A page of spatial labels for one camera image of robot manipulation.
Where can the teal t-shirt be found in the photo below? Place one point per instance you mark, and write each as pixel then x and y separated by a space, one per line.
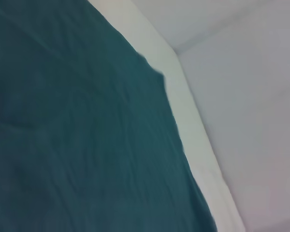
pixel 75 133

